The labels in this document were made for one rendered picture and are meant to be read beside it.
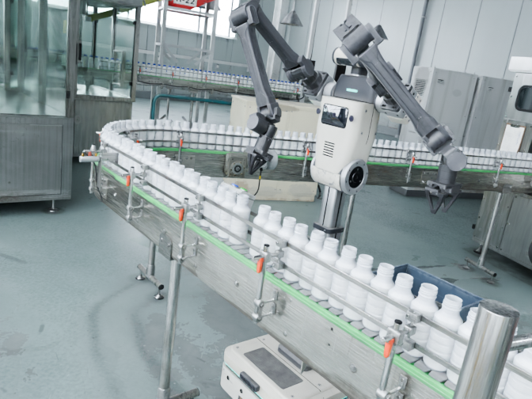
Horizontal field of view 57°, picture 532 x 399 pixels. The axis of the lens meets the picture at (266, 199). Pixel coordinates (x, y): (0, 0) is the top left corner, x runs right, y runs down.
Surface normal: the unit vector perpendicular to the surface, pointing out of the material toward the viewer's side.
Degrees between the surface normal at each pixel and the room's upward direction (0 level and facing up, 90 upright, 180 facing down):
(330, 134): 90
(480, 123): 90
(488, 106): 90
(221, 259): 90
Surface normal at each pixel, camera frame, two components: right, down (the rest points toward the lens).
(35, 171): 0.61, 0.28
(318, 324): -0.77, 0.06
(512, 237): -0.93, -0.03
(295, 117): 0.35, 0.29
